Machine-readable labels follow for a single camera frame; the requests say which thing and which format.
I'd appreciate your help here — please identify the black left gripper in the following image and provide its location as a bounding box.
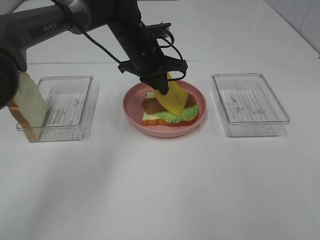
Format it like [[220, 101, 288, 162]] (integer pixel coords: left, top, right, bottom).
[[117, 26, 188, 95]]

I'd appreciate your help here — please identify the yellow cheese slice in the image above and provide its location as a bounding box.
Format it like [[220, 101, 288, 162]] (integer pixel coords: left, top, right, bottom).
[[154, 73, 188, 116]]

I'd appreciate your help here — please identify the bacon strip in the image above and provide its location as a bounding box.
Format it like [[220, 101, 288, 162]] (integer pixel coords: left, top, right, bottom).
[[141, 92, 197, 114]]

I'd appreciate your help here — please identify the bread slice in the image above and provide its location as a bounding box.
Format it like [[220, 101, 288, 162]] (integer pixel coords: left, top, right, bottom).
[[7, 71, 49, 142], [142, 92, 198, 127]]

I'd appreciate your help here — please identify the green lettuce leaf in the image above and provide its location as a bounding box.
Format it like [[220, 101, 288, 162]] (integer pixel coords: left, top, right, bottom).
[[152, 104, 199, 124]]

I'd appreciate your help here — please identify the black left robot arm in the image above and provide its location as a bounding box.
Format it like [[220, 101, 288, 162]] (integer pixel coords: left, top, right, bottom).
[[0, 0, 188, 107]]

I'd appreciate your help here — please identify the pink round plate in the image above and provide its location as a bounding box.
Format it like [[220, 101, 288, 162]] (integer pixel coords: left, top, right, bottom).
[[122, 80, 207, 138]]

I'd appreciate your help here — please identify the clear right plastic tray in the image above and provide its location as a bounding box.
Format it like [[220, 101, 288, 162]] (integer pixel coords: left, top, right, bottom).
[[211, 73, 290, 137]]

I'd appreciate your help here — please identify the clear plastic tray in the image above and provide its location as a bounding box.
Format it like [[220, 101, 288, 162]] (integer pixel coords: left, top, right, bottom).
[[16, 75, 99, 143], [211, 73, 290, 137]]

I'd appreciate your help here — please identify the clear left plastic tray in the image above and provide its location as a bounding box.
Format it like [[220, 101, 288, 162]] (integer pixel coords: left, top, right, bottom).
[[16, 75, 99, 143]]

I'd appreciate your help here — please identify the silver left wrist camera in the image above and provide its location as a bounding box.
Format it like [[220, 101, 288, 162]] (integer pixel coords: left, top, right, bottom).
[[145, 22, 172, 39]]

